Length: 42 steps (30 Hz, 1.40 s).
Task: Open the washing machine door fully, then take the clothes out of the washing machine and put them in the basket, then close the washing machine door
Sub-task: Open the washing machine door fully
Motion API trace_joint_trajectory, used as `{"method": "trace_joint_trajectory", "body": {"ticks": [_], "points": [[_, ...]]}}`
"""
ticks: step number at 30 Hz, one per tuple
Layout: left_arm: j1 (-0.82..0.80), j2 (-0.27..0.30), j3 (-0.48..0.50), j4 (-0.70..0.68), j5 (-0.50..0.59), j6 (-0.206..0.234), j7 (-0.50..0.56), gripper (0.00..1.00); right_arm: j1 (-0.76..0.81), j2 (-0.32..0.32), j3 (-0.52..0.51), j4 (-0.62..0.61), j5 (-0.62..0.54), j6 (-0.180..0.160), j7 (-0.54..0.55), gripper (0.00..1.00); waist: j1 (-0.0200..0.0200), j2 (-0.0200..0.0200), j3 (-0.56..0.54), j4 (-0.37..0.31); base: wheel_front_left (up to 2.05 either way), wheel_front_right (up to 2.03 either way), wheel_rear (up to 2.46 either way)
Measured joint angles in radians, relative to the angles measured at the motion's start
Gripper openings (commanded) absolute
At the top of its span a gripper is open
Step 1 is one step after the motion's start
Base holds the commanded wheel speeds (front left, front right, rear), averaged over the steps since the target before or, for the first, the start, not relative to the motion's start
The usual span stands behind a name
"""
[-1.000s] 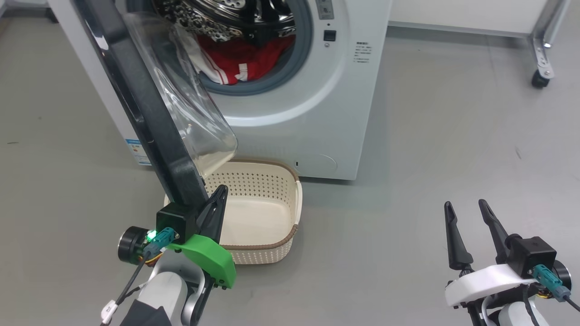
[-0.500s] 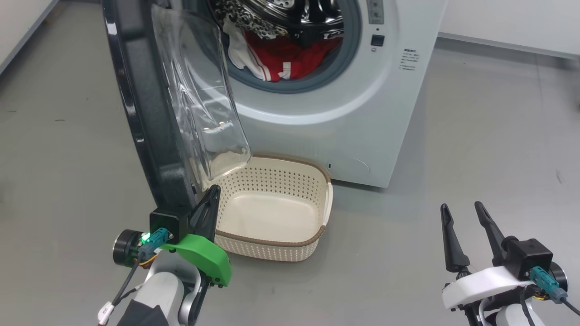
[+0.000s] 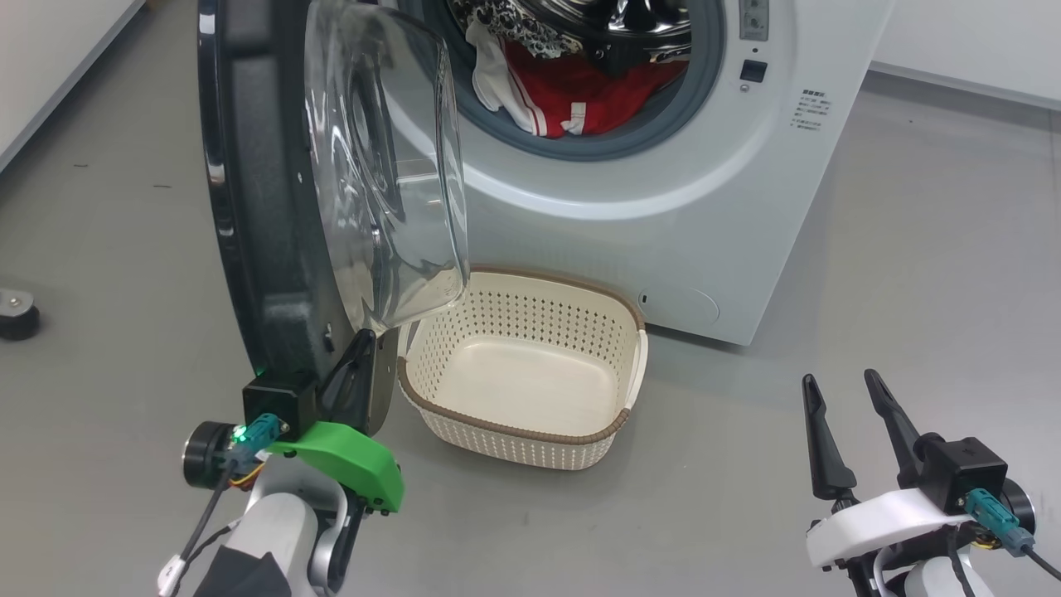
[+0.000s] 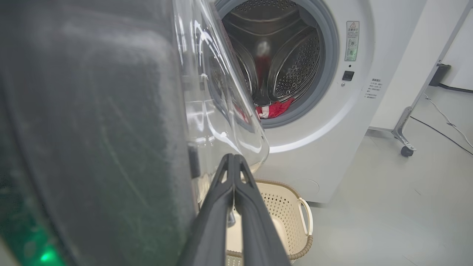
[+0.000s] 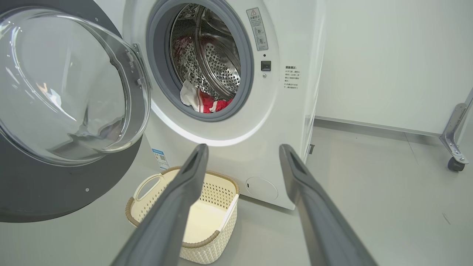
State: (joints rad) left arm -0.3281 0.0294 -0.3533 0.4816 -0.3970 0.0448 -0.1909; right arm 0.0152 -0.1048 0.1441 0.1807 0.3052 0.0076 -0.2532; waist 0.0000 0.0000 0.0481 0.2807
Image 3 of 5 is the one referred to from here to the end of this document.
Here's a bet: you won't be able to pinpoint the black cable teal connector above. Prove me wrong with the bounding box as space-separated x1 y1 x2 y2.
964 488 1061 583
156 413 291 597

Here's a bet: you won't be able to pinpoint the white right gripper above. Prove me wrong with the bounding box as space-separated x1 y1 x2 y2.
801 368 979 575

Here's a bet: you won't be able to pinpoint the black caster wheel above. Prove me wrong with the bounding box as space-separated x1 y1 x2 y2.
0 287 41 342

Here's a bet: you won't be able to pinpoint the black left cable teal connector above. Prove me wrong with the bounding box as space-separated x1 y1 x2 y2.
156 413 291 597

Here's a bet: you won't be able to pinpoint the white washing machine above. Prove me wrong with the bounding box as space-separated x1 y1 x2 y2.
377 0 900 347

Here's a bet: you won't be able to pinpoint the white mobile partition panel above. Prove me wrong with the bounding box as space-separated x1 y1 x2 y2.
0 0 148 173

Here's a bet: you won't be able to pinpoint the grey glass washing machine door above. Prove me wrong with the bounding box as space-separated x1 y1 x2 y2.
196 0 472 438

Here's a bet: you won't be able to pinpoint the cream perforated laundry basket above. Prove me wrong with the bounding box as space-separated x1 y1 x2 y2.
396 265 649 472

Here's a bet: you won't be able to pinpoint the leopard print garment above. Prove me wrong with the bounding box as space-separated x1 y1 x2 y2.
448 0 583 61

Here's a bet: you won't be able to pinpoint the black right cable teal connector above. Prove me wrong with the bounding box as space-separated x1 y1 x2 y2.
964 488 1061 583

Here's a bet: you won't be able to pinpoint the red garment white stripes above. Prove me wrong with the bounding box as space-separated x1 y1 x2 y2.
504 40 690 140

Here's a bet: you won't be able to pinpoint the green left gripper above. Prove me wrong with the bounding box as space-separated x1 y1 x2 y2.
265 328 406 515

